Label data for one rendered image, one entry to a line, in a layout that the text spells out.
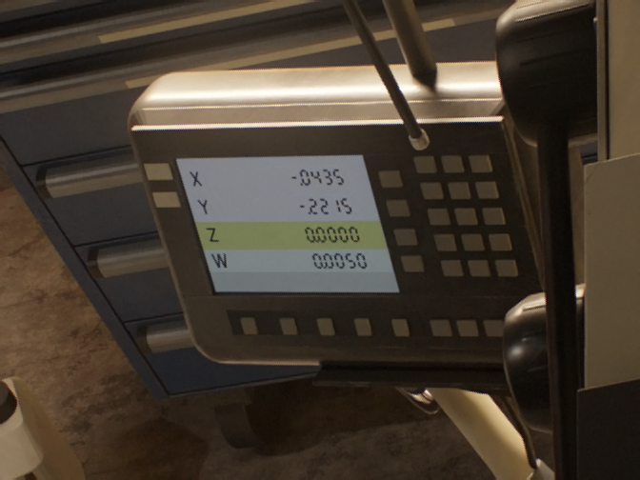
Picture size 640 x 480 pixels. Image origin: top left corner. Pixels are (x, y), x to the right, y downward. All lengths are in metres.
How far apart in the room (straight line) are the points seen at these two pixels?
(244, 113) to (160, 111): 0.07
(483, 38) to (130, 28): 0.37
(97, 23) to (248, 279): 0.95
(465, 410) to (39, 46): 0.96
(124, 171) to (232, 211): 1.10
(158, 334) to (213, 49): 0.49
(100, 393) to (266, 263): 1.72
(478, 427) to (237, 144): 0.34
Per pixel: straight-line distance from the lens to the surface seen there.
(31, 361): 4.11
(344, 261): 2.28
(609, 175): 1.27
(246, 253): 2.31
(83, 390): 4.04
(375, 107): 2.21
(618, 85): 1.34
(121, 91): 3.33
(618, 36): 1.36
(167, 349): 3.62
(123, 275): 3.56
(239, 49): 3.23
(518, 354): 1.45
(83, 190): 3.42
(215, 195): 2.30
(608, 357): 1.21
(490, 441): 2.45
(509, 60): 1.42
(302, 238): 2.28
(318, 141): 2.23
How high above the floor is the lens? 2.75
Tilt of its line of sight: 43 degrees down
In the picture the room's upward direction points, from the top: 29 degrees counter-clockwise
